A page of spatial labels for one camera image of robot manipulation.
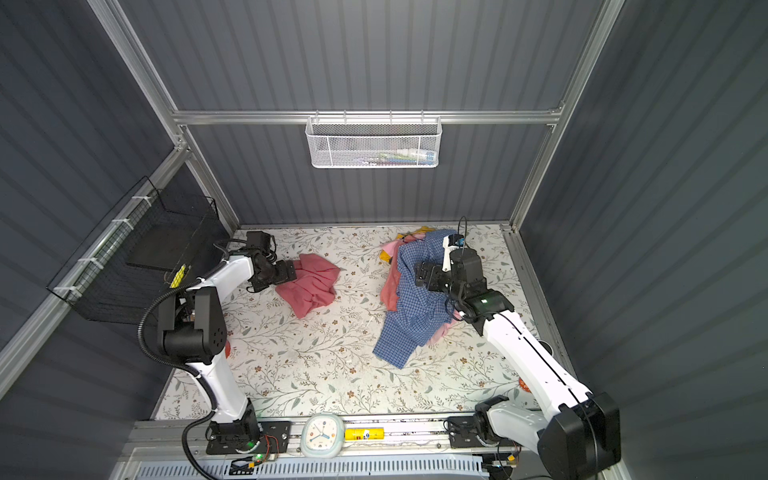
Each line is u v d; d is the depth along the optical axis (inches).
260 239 31.6
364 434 28.5
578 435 14.9
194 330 20.3
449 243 27.8
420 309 32.6
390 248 42.9
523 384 31.8
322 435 28.0
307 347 35.0
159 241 30.8
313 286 37.6
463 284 22.9
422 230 46.9
